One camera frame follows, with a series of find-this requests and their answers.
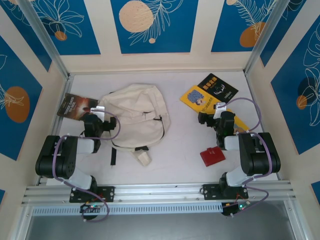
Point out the aluminium frame post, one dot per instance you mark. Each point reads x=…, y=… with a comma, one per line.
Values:
x=273, y=37
x=48, y=42

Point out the yellow book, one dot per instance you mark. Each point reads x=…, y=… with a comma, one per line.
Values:
x=193, y=98

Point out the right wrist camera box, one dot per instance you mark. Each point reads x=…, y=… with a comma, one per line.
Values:
x=220, y=110

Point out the black book orange title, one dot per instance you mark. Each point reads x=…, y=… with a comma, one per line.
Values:
x=220, y=87

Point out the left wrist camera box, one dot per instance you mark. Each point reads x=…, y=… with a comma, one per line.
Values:
x=97, y=112

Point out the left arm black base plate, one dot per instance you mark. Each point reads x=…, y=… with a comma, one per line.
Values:
x=110, y=193

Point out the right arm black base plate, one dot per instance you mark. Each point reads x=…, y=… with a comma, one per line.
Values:
x=210, y=192

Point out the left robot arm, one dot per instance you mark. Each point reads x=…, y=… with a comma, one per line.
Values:
x=57, y=160

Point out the cream canvas backpack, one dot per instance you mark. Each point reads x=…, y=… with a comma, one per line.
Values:
x=135, y=112

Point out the aluminium mounting rail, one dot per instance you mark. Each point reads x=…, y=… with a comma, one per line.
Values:
x=160, y=191

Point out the dark brown book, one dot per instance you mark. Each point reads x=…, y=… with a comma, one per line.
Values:
x=72, y=106

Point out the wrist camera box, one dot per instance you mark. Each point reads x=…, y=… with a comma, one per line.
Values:
x=97, y=112
x=220, y=110

